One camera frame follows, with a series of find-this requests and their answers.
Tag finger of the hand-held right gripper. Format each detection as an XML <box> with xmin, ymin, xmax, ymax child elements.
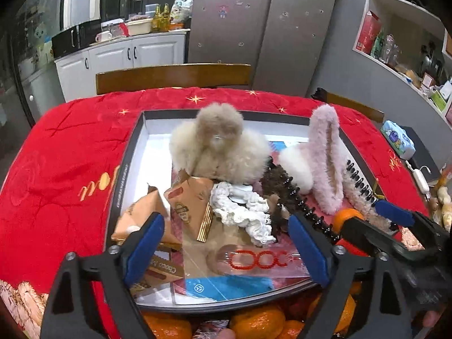
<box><xmin>375</xmin><ymin>199</ymin><xmax>442</xmax><ymax>251</ymax></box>
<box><xmin>340</xmin><ymin>216</ymin><xmax>408</xmax><ymax>257</ymax></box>

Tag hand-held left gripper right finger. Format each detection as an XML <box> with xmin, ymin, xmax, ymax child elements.
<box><xmin>287</xmin><ymin>214</ymin><xmax>414</xmax><ymax>339</ymax></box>

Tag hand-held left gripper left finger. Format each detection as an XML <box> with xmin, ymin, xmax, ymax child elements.
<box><xmin>40</xmin><ymin>212</ymin><xmax>166</xmax><ymax>339</ymax></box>

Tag black-rimmed white box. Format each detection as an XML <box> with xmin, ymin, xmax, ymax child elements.
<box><xmin>106</xmin><ymin>110</ymin><xmax>385</xmax><ymax>313</ymax></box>

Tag person's right hand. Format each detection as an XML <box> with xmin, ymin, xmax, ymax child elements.
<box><xmin>423</xmin><ymin>310</ymin><xmax>448</xmax><ymax>330</ymax></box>

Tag orange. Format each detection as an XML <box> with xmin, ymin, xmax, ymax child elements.
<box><xmin>307</xmin><ymin>293</ymin><xmax>357</xmax><ymax>333</ymax></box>
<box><xmin>141</xmin><ymin>312</ymin><xmax>193</xmax><ymax>339</ymax></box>
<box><xmin>333</xmin><ymin>209</ymin><xmax>365</xmax><ymax>232</ymax></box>
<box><xmin>229</xmin><ymin>305</ymin><xmax>286</xmax><ymax>339</ymax></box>

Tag brown chocolate snack box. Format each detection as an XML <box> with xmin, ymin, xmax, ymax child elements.
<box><xmin>131</xmin><ymin>250</ymin><xmax>186</xmax><ymax>290</ymax></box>

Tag cream fuzzy black-toothed hair clip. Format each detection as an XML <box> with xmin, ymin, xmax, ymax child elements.
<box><xmin>344</xmin><ymin>160</ymin><xmax>392</xmax><ymax>230</ymax></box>

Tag brown snack packet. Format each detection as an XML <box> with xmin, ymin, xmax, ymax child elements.
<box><xmin>111</xmin><ymin>184</ymin><xmax>172</xmax><ymax>245</ymax></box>

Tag white power adapter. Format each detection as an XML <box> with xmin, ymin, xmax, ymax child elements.
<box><xmin>405</xmin><ymin>160</ymin><xmax>431</xmax><ymax>193</ymax></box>

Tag clear packet with red beads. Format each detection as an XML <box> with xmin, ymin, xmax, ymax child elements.
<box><xmin>182</xmin><ymin>233</ymin><xmax>311</xmax><ymax>284</ymax></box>

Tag gold hair clip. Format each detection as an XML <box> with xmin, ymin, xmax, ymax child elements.
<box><xmin>197</xmin><ymin>205</ymin><xmax>214</xmax><ymax>244</ymax></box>

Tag brown fuzzy hair claw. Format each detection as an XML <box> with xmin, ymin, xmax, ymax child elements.
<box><xmin>260</xmin><ymin>162</ymin><xmax>294</xmax><ymax>235</ymax></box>

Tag brown paper snack carton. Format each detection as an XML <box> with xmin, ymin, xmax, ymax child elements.
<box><xmin>165</xmin><ymin>175</ymin><xmax>216</xmax><ymax>242</ymax></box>

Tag blue tissue pack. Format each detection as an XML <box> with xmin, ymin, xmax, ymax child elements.
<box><xmin>381</xmin><ymin>120</ymin><xmax>416</xmax><ymax>160</ymax></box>

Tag white lace scrunchie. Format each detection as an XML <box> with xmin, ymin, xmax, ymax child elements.
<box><xmin>210</xmin><ymin>181</ymin><xmax>278</xmax><ymax>246</ymax></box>

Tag pink fluffy hair claw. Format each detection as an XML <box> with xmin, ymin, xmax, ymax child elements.
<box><xmin>307</xmin><ymin>103</ymin><xmax>345</xmax><ymax>216</ymax></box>

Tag white fluffy hair claw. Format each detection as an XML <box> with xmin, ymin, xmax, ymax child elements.
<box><xmin>279</xmin><ymin>143</ymin><xmax>315</xmax><ymax>195</ymax></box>

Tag blue and white packet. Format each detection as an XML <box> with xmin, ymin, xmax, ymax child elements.
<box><xmin>173</xmin><ymin>275</ymin><xmax>277</xmax><ymax>306</ymax></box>

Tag wooden chair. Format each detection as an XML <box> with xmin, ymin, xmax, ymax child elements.
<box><xmin>318</xmin><ymin>90</ymin><xmax>385</xmax><ymax>123</ymax></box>
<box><xmin>96</xmin><ymin>64</ymin><xmax>252</xmax><ymax>95</ymax></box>

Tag red quilted tablecloth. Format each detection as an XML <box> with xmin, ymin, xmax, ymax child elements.
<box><xmin>0</xmin><ymin>86</ymin><xmax>429</xmax><ymax>339</ymax></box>

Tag beige fluffy hair claw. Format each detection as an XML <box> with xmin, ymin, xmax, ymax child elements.
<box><xmin>169</xmin><ymin>102</ymin><xmax>271</xmax><ymax>184</ymax></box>

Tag red package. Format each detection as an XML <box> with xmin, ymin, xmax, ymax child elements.
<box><xmin>356</xmin><ymin>10</ymin><xmax>383</xmax><ymax>53</ymax></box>

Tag white kitchen cabinet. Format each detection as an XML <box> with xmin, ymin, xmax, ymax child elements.
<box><xmin>55</xmin><ymin>30</ymin><xmax>187</xmax><ymax>103</ymax></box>

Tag white plastic basin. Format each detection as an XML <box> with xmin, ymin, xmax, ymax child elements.
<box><xmin>125</xmin><ymin>19</ymin><xmax>154</xmax><ymax>36</ymax></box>

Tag black microwave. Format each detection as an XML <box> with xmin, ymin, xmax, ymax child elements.
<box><xmin>52</xmin><ymin>19</ymin><xmax>104</xmax><ymax>59</ymax></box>

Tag silver refrigerator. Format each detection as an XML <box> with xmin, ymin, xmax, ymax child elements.
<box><xmin>187</xmin><ymin>0</ymin><xmax>351</xmax><ymax>97</ymax></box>

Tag clear plastic bag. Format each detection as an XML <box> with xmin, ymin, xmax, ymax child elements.
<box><xmin>169</xmin><ymin>0</ymin><xmax>194</xmax><ymax>29</ymax></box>

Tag glass sliding door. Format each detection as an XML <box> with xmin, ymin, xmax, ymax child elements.
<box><xmin>0</xmin><ymin>0</ymin><xmax>69</xmax><ymax>121</ymax></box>

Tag white wall shelf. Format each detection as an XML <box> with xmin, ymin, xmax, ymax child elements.
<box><xmin>353</xmin><ymin>0</ymin><xmax>452</xmax><ymax>128</ymax></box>

